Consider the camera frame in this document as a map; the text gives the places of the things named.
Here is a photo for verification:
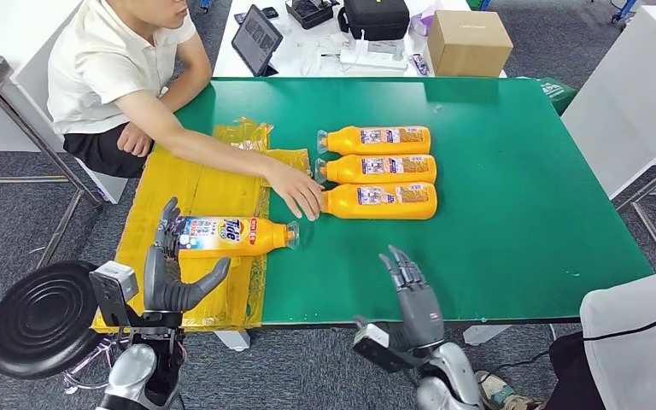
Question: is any person's right hand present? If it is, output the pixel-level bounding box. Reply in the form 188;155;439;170
264;159;325;222

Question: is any person's left hand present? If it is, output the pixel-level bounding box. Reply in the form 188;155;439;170
116;121;155;158

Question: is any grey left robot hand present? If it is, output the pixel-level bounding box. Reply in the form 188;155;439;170
143;196;231;314

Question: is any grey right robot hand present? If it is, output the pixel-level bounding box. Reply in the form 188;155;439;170
378;244;446;353

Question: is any orange detergent bottle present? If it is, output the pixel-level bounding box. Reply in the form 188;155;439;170
315;125;431;156
319;182;438;220
313;154;437;185
173;216;301;261

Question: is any white table foot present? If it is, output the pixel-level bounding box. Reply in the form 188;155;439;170
214;330;252;353
463;325;513;346

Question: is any person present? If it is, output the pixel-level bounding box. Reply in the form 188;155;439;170
46;0;325;222
475;262;656;410

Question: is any yellow taped cardboard mat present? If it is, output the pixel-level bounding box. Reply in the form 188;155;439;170
90;117;311;334

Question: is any white side table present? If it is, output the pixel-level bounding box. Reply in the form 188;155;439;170
559;5;656;270

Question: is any white desk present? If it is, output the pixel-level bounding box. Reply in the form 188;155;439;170
213;0;507;79

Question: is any black round stool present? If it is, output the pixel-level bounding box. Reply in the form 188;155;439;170
0;260;108;397

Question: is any green bag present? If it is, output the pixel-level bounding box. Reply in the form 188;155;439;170
517;77;578;117

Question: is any white power strip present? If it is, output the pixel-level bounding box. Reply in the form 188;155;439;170
339;40;409;72

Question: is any black tablet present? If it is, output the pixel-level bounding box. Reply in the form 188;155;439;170
231;4;284;78

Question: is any black plastic tray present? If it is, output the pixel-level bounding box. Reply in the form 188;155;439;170
285;0;341;31

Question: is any black zipped case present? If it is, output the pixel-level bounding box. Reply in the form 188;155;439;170
337;0;411;42

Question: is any purple packet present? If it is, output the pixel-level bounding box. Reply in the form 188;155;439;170
409;8;437;37

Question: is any brown cardboard box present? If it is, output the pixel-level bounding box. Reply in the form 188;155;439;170
426;9;514;78

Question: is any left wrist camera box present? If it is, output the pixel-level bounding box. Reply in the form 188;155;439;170
89;261;139;328

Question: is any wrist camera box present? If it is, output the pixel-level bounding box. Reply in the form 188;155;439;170
89;261;139;328
353;316;419;375

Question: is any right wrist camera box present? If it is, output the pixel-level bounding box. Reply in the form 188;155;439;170
353;316;419;375

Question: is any blue wheeled frame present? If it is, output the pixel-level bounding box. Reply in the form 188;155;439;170
611;0;641;25

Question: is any black cable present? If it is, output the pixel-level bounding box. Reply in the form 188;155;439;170
492;309;656;378

